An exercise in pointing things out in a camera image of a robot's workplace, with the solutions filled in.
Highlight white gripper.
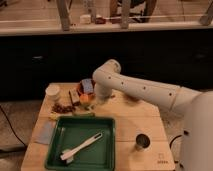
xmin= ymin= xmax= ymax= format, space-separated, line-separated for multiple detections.
xmin=94 ymin=84 xmax=112 ymax=105

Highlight metal fork dark handle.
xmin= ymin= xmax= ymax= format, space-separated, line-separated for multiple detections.
xmin=83 ymin=94 xmax=116 ymax=113

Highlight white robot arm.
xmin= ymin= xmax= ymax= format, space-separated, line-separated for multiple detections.
xmin=92 ymin=59 xmax=213 ymax=171

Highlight green plastic tray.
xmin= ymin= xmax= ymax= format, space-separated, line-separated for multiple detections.
xmin=44 ymin=116 xmax=115 ymax=171

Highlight blue sponge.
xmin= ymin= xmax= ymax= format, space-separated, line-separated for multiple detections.
xmin=82 ymin=79 xmax=94 ymax=94

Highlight orange fruit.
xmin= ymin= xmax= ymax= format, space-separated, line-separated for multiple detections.
xmin=80 ymin=94 xmax=91 ymax=107

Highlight orange bowl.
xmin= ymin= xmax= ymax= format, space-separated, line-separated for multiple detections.
xmin=77 ymin=79 xmax=95 ymax=96

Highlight dark red bowl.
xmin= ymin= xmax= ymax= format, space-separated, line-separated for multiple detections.
xmin=124 ymin=94 xmax=140 ymax=102

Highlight brown wooden block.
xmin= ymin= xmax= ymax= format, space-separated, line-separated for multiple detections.
xmin=69 ymin=89 xmax=80 ymax=105

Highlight white paper cup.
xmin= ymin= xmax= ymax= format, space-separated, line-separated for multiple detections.
xmin=45 ymin=85 xmax=60 ymax=101

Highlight yellow banana toy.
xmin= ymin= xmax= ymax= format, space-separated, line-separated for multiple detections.
xmin=49 ymin=113 xmax=60 ymax=121

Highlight wooden board table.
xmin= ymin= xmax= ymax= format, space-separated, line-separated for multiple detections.
xmin=21 ymin=90 xmax=175 ymax=171

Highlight metal can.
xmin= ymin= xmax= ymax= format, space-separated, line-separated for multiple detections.
xmin=135 ymin=134 xmax=150 ymax=151

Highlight grey blue cloth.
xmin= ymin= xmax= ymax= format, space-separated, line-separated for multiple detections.
xmin=35 ymin=121 xmax=54 ymax=145

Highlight white plastic spatula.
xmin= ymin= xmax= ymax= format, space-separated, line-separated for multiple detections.
xmin=60 ymin=132 xmax=103 ymax=160

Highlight black cable right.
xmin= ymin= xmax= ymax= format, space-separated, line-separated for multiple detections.
xmin=169 ymin=134 xmax=184 ymax=151

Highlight black cable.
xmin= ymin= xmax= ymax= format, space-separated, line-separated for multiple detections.
xmin=169 ymin=134 xmax=184 ymax=151
xmin=0 ymin=105 xmax=28 ymax=148

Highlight black cable left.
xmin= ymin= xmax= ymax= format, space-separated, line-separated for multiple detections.
xmin=0 ymin=105 xmax=28 ymax=148

